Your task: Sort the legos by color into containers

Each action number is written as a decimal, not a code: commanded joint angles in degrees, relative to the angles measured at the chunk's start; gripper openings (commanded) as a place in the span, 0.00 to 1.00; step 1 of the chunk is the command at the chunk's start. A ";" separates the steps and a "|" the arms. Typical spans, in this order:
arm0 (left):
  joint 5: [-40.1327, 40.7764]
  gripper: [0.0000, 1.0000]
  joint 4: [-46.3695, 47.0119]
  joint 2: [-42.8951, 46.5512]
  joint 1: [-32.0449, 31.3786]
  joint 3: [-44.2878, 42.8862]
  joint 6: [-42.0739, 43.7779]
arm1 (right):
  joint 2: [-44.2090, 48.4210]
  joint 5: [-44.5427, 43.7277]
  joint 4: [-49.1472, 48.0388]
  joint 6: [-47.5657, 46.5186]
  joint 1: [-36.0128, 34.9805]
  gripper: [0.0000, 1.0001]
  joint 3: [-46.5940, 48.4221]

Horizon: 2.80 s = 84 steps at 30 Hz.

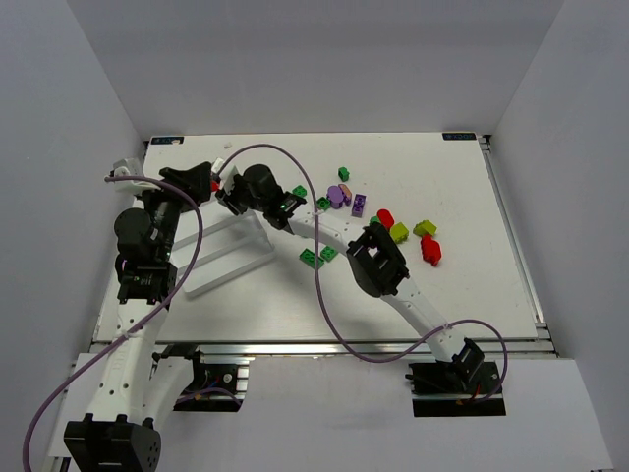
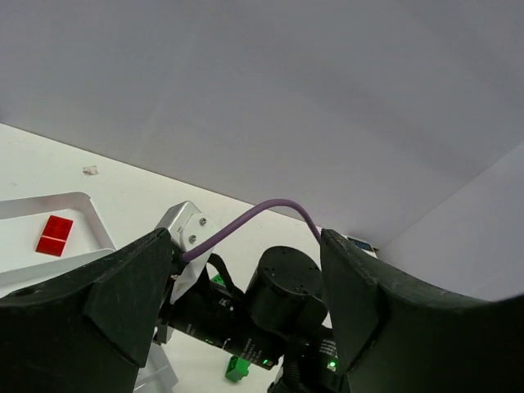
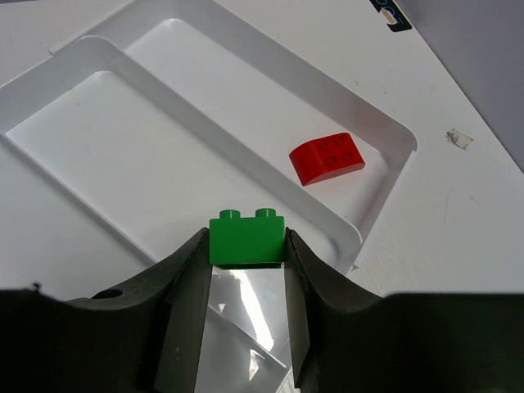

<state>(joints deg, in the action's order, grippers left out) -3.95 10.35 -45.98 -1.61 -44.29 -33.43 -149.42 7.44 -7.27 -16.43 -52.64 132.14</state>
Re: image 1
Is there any green square brick middle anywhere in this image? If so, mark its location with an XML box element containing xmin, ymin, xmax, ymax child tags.
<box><xmin>316</xmin><ymin>197</ymin><xmax>331</xmax><ymax>211</ymax></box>

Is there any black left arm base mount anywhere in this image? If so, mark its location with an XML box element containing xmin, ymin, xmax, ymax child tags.
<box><xmin>152</xmin><ymin>343</ymin><xmax>241</xmax><ymax>413</ymax></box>

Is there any blue label sticker right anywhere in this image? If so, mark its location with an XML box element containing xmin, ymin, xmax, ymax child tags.
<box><xmin>441</xmin><ymin>132</ymin><xmax>477</xmax><ymax>142</ymax></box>

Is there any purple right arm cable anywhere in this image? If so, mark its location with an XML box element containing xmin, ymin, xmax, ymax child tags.
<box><xmin>218</xmin><ymin>144</ymin><xmax>508</xmax><ymax>399</ymax></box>

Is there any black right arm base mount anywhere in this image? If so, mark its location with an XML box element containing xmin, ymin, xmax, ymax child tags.
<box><xmin>405</xmin><ymin>338</ymin><xmax>506</xmax><ymax>418</ymax></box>

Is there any blue label sticker left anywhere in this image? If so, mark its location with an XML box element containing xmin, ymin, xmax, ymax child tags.
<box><xmin>149</xmin><ymin>136</ymin><xmax>185</xmax><ymax>146</ymax></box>

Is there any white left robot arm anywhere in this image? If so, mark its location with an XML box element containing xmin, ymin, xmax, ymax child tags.
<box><xmin>63</xmin><ymin>162</ymin><xmax>212</xmax><ymax>471</ymax></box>

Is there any green square brick upper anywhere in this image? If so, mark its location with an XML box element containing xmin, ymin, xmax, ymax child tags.
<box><xmin>292</xmin><ymin>185</ymin><xmax>308</xmax><ymax>198</ymax></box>

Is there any lime lego brick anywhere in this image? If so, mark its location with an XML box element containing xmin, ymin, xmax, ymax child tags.
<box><xmin>389</xmin><ymin>222</ymin><xmax>409</xmax><ymax>244</ymax></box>
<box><xmin>413</xmin><ymin>219</ymin><xmax>437</xmax><ymax>237</ymax></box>

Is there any white divided sorting tray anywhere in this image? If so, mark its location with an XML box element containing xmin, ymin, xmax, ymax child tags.
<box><xmin>182</xmin><ymin>203</ymin><xmax>275</xmax><ymax>299</ymax></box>

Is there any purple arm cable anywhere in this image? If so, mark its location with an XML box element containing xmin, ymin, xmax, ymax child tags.
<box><xmin>22</xmin><ymin>176</ymin><xmax>203</xmax><ymax>472</ymax></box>
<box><xmin>218</xmin><ymin>144</ymin><xmax>508</xmax><ymax>399</ymax></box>

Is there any green flat long brick lower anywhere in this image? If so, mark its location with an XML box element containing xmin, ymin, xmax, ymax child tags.
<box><xmin>299</xmin><ymin>249</ymin><xmax>325</xmax><ymax>269</ymax></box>

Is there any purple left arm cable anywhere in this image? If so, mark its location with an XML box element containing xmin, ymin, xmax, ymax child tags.
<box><xmin>22</xmin><ymin>176</ymin><xmax>203</xmax><ymax>472</ymax></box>

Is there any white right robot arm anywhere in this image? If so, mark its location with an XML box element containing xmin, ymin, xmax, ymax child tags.
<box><xmin>211</xmin><ymin>164</ymin><xmax>506</xmax><ymax>402</ymax></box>

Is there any green flat square brick lower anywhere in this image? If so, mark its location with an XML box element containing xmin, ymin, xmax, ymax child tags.
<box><xmin>319</xmin><ymin>246</ymin><xmax>338</xmax><ymax>262</ymax></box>

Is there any blue label sticker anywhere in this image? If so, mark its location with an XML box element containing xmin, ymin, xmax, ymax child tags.
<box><xmin>441</xmin><ymin>132</ymin><xmax>477</xmax><ymax>142</ymax></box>
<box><xmin>149</xmin><ymin>136</ymin><xmax>185</xmax><ymax>146</ymax></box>

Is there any green small brick top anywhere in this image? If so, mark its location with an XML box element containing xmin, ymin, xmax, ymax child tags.
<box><xmin>338</xmin><ymin>167</ymin><xmax>350</xmax><ymax>182</ymax></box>

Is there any lime lego brick right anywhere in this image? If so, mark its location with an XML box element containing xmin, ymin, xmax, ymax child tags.
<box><xmin>413</xmin><ymin>219</ymin><xmax>437</xmax><ymax>237</ymax></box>

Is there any red rounded lego brick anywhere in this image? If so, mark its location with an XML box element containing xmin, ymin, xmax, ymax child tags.
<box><xmin>376</xmin><ymin>208</ymin><xmax>395</xmax><ymax>230</ymax></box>

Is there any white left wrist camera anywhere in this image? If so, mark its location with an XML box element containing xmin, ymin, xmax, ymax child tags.
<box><xmin>105</xmin><ymin>157</ymin><xmax>159</xmax><ymax>196</ymax></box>

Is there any purple rounded lego stack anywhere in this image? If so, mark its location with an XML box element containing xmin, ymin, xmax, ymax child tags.
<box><xmin>326</xmin><ymin>184</ymin><xmax>353</xmax><ymax>209</ymax></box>

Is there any red long lego brick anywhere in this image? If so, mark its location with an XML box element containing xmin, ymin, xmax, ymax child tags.
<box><xmin>420</xmin><ymin>233</ymin><xmax>442</xmax><ymax>266</ymax></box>

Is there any purple flat lego brick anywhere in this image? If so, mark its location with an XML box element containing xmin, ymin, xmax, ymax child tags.
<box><xmin>351</xmin><ymin>194</ymin><xmax>367</xmax><ymax>218</ymax></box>

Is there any lime lego brick left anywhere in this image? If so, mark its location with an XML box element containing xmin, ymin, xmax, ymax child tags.
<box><xmin>389</xmin><ymin>222</ymin><xmax>409</xmax><ymax>244</ymax></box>

